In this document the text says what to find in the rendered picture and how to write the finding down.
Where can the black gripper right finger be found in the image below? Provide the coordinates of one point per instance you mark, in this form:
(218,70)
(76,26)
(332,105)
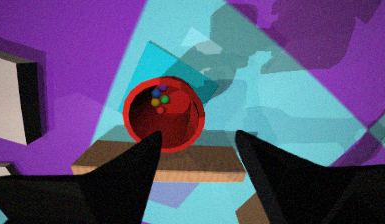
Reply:
(294,190)

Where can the red cup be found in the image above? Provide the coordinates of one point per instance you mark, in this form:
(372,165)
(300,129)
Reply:
(182,122)

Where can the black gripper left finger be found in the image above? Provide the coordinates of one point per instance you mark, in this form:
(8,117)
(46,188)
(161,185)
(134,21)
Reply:
(114,193)

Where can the tan wooden bar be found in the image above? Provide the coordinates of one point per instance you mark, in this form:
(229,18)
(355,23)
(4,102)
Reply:
(194,164)

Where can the yellow marble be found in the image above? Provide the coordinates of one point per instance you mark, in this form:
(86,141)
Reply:
(155,102)

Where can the blue marble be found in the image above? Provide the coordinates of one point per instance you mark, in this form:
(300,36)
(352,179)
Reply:
(156,93)

